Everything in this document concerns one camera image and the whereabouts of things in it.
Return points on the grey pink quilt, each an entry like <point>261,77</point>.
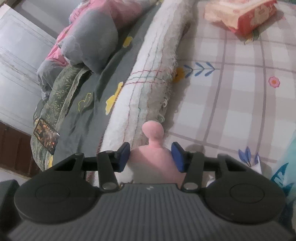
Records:
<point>90,38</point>

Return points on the blue white wet wipes pack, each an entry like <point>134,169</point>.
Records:
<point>241,194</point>

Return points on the white rolled fuzzy blanket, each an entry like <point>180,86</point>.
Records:
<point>146,91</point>

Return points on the green patterned cloth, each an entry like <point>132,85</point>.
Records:
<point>48,122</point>

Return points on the red pink tissue pack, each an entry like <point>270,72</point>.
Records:
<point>240,17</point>

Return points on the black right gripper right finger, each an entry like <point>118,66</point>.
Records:
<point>192,164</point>

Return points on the dark grey cloud sheet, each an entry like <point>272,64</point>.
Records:
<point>85,123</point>

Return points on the pink white plush doll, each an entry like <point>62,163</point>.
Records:
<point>151,163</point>

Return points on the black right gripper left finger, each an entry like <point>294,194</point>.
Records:
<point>109,162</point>

